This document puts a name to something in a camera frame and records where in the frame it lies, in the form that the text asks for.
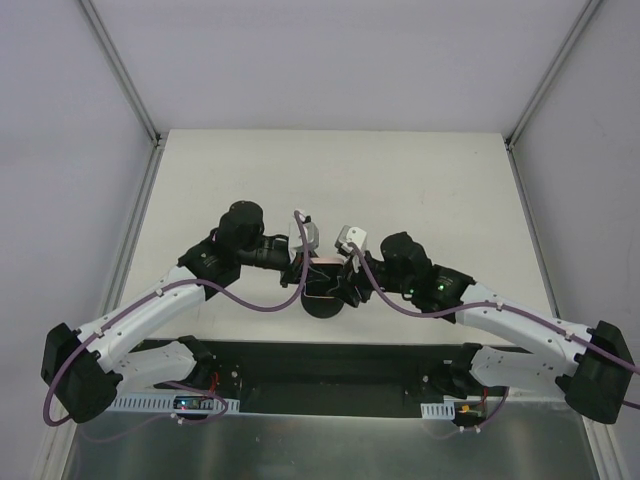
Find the right aluminium frame post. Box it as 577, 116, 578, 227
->
504, 0, 606, 149

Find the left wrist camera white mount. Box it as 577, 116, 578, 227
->
287, 210, 320, 262

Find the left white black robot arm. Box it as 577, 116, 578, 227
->
41, 200, 319, 427

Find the right white cable duct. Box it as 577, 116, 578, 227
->
420, 400, 486, 421

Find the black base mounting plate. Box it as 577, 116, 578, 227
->
183, 341, 505, 418

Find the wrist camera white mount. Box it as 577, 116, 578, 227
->
334, 225, 367, 272
287, 210, 320, 262

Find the white cable duct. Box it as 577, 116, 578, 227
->
108, 393, 240, 415
420, 400, 486, 421

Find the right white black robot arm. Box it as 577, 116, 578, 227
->
335, 227, 639, 425

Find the left aluminium frame post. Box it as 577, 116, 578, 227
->
77, 0, 166, 146

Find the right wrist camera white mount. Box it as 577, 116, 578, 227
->
334, 225, 367, 272

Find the black phone pink case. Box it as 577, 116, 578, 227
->
303, 257, 345, 299

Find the left white cable duct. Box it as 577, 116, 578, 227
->
108, 393, 240, 415

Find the black phone stand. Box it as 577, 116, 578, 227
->
301, 295, 344, 319

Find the aluminium frame post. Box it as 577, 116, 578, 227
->
77, 0, 166, 146
504, 0, 606, 149

